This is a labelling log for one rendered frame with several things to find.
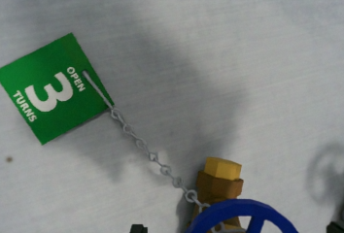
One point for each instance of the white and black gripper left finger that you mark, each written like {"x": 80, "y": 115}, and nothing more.
{"x": 138, "y": 228}

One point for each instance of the green tag with silver chain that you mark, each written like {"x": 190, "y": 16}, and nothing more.
{"x": 47, "y": 89}

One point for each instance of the grey pipe assembly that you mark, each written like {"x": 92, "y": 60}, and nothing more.
{"x": 219, "y": 185}

